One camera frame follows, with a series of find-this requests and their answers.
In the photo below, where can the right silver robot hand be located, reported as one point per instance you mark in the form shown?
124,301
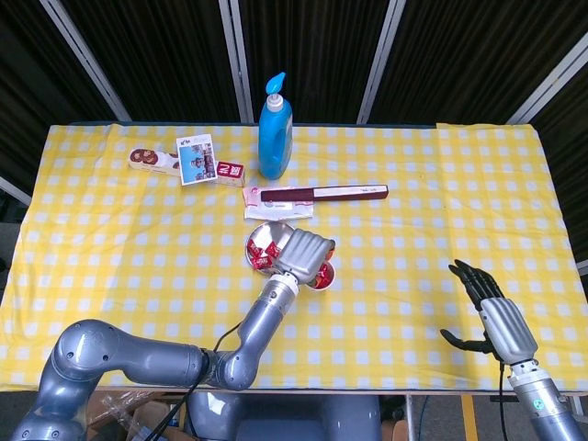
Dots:
507,331

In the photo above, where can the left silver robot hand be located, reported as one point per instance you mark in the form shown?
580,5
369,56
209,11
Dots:
304,255

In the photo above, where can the red candy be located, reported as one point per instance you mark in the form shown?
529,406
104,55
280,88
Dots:
272,250
327,271
262,262
254,249

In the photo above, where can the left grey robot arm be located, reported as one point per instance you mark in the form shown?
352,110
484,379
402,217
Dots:
138,363

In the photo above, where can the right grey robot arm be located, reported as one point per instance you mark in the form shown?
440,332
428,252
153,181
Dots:
542,409

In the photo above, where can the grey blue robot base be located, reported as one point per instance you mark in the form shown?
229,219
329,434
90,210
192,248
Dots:
294,418

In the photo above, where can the white paper cup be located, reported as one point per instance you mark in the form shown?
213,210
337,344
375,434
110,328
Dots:
324,287

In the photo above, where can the metal bowl of red candies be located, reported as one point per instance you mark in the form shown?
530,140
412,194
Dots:
271,232

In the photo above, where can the white pink plastic packet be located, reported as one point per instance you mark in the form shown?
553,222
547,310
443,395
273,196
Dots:
275,211

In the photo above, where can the long maroon slim box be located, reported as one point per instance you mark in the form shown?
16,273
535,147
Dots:
349,192

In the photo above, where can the blue pump detergent bottle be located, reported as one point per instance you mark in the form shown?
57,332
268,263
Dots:
275,138

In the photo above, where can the white metal table leg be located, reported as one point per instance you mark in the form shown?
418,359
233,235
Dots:
412,418

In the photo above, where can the blue photo card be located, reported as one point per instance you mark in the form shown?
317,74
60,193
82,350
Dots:
195,158

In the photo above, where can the small brown box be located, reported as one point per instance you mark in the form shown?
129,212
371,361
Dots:
395,432

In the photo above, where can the yellow white checked tablecloth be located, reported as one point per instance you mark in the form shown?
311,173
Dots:
138,252

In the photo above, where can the long beige cookie box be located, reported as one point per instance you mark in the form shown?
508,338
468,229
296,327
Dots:
147,158

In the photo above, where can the brown cardboard box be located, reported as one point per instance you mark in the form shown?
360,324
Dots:
147,415

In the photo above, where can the clear plastic wrap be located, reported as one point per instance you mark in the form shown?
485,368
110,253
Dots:
120,415

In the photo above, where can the grey aluminium frame post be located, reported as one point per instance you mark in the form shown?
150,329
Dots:
237,59
583,267
14,189
551,89
381,59
84,57

